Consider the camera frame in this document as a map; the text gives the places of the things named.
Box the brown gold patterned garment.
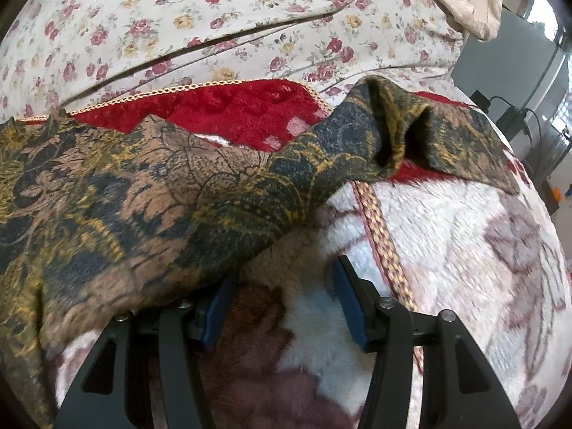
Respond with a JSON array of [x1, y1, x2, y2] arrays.
[[1, 77, 518, 428]]

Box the floral rose bed sheet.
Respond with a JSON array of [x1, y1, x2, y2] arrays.
[[1, 0, 466, 119]]

